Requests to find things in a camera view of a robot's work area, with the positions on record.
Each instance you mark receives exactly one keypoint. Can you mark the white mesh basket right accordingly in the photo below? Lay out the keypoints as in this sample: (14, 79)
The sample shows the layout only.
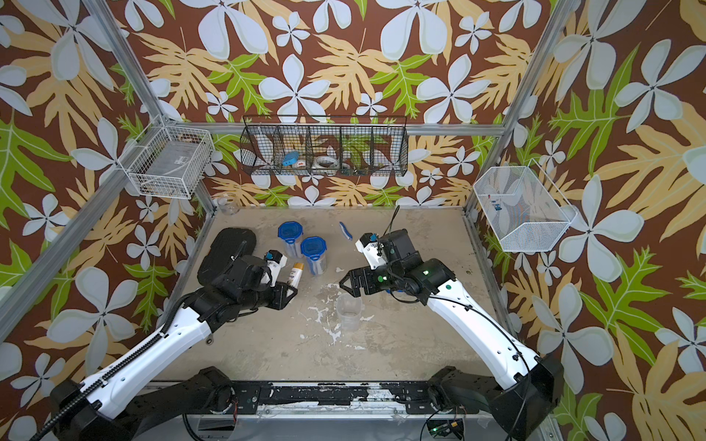
(524, 208)

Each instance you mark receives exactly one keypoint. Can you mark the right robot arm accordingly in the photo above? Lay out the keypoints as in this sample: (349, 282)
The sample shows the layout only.
(522, 388)

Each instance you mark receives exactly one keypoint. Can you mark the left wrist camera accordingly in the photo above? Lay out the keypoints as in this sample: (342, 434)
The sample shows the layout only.
(276, 261)

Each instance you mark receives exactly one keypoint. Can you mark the blue toothbrush in cup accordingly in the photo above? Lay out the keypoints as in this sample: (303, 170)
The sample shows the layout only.
(345, 231)

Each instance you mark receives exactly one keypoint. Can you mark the white bottle purple label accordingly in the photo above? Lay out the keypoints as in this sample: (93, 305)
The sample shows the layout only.
(295, 276)

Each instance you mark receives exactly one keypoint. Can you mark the glass jar corner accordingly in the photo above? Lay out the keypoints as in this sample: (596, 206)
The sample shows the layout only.
(227, 205)

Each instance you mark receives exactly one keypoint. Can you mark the blue lid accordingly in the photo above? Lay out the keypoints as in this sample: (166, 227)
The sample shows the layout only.
(313, 248)
(290, 232)

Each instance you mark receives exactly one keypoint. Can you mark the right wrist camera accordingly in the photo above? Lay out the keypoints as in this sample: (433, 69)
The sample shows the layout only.
(369, 245)

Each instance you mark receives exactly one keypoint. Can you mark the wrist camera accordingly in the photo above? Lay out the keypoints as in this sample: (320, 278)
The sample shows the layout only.
(276, 261)
(369, 245)

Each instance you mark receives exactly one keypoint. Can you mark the white wire basket left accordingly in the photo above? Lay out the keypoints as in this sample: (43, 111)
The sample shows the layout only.
(168, 160)

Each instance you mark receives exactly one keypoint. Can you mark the black rubber mat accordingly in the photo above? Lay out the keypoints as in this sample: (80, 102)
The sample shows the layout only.
(229, 244)

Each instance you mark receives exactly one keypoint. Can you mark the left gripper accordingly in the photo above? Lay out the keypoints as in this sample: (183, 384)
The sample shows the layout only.
(282, 299)

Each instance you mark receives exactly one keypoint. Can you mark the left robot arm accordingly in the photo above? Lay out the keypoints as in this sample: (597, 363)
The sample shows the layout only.
(112, 405)

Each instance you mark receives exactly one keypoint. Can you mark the black wire basket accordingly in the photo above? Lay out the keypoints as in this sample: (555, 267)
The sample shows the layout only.
(328, 146)

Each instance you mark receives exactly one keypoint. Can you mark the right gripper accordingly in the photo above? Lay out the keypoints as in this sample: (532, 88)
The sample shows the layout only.
(365, 273)

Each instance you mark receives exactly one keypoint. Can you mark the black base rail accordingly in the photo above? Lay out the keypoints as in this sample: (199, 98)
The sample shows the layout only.
(411, 397)

